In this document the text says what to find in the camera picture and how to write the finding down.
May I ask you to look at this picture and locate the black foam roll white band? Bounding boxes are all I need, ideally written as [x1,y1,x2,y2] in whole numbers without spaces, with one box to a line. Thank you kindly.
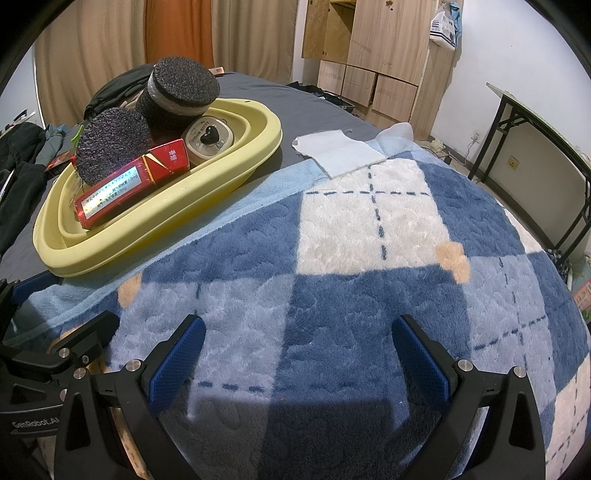
[135,57,221,141]
[75,108,153,184]

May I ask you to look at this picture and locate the blue checkered fleece blanket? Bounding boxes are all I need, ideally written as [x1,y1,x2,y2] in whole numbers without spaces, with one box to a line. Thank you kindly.
[0,122,591,480]

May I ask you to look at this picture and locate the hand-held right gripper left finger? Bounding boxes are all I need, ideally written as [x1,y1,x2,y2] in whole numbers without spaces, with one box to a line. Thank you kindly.
[55,315,207,480]

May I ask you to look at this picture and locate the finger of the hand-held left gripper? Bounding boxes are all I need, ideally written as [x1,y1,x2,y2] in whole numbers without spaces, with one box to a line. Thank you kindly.
[0,270,52,333]
[4,310,121,370]

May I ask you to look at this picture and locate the white printed hanging bag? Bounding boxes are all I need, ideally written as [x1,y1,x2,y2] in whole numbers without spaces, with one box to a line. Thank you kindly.
[427,2,462,51]

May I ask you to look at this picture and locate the wooden wardrobe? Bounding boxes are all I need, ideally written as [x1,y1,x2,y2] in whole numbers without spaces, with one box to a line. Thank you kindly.
[301,0,458,139]

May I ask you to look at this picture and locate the grey garment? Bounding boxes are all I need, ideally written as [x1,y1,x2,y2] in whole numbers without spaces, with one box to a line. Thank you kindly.
[34,122,75,167]

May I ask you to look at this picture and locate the plaid cloth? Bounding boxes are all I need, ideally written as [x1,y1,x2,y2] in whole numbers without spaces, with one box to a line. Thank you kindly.
[546,248,573,280]

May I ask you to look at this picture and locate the round silver device black heart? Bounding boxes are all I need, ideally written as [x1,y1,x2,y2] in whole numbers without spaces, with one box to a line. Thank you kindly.
[181,115,236,168]

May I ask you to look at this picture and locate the orange curtain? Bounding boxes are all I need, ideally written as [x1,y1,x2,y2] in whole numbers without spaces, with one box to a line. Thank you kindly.
[144,0,215,70]

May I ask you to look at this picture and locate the open black suitcase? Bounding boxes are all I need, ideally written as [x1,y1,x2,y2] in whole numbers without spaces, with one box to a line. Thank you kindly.
[286,80,356,112]

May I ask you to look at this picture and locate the dark clothes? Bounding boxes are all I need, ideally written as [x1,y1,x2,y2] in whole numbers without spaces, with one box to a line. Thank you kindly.
[0,122,51,254]

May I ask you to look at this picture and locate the white cloth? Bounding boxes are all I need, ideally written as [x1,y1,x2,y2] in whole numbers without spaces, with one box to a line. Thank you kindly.
[291,129,387,180]

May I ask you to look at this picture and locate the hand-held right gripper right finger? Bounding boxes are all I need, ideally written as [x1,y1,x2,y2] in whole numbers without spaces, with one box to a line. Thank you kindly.
[392,315,548,480]

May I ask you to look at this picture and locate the black jacket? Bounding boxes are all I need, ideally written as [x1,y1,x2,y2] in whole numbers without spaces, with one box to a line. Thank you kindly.
[84,65,155,118]

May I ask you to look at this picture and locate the long red carton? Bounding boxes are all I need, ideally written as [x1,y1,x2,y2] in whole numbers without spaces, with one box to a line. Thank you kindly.
[74,141,191,230]

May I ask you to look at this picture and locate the beige curtain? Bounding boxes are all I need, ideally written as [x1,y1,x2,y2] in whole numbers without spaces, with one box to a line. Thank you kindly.
[34,0,301,130]

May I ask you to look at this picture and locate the yellow plastic basin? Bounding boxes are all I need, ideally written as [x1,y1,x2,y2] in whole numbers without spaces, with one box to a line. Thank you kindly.
[33,97,283,278]

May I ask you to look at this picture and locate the black folding table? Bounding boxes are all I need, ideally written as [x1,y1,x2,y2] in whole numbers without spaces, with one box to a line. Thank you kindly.
[468,82,591,264]

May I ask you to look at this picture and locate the grey bed sheet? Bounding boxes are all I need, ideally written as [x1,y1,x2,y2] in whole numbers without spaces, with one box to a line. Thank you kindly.
[0,71,384,282]

